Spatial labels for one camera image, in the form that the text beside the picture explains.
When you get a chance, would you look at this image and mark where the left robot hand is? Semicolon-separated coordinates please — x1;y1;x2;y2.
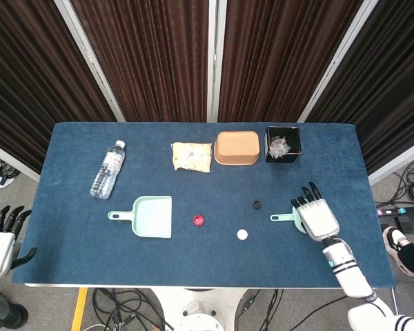
0;205;38;281

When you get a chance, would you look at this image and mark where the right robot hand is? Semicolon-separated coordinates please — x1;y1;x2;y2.
290;181;342;243

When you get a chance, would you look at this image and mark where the mint green hand brush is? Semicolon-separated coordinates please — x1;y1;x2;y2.
270;205;308;235

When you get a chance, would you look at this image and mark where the mint green dustpan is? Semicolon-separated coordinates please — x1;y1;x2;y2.
107;195;173;239

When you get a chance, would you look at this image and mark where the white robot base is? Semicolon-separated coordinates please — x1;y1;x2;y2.
151;288;250;331

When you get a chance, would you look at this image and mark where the clear plastic water bottle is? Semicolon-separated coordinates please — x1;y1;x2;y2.
90;140;126;200

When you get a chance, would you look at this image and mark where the black square box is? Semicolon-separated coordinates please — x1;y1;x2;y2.
264;126;302;165

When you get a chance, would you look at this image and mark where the black and white sneaker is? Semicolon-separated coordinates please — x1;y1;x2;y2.
382;226;414;277

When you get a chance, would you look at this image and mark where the clear plastic wrapper bundle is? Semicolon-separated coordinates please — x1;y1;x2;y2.
268;134;290;160

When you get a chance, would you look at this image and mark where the black foot pedal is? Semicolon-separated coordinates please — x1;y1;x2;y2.
395;215;414;232

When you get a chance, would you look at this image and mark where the yellow floor tape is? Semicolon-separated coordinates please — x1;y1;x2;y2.
70;288;89;331

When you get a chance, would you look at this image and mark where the brown rectangular container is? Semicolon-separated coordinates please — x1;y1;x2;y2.
214;130;262;166

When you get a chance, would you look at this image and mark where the blue tablecloth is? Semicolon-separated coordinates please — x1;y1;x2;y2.
10;121;397;289

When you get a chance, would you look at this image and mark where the yellow snack packet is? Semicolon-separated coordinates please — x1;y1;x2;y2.
171;141;213;173

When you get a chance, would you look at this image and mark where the brown pleated curtain panel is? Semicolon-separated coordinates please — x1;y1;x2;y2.
0;0;117;174
306;0;414;175
70;0;211;123
217;0;365;123

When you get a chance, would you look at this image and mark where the white partition bottom rail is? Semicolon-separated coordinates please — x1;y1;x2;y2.
0;137;41;183
367;136;414;186

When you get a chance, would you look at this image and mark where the white partition post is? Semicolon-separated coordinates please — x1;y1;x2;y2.
206;0;226;123
296;0;381;123
53;0;127;123

